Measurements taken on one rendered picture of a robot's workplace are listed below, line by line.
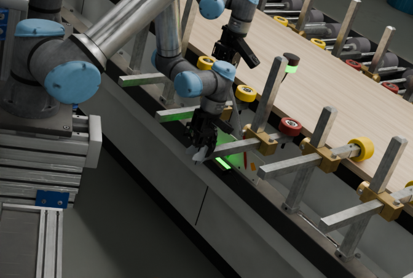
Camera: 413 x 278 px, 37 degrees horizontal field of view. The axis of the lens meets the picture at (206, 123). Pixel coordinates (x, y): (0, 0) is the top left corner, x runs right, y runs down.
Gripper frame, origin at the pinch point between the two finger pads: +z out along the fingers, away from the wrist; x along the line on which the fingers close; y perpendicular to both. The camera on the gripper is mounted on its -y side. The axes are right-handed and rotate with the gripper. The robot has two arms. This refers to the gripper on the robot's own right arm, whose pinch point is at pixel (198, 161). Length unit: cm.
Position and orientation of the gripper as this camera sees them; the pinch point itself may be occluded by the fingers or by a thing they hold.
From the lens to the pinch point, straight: 200.2
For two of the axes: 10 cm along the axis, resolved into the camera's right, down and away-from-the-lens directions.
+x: 6.1, 5.2, -6.0
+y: -7.4, 1.0, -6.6
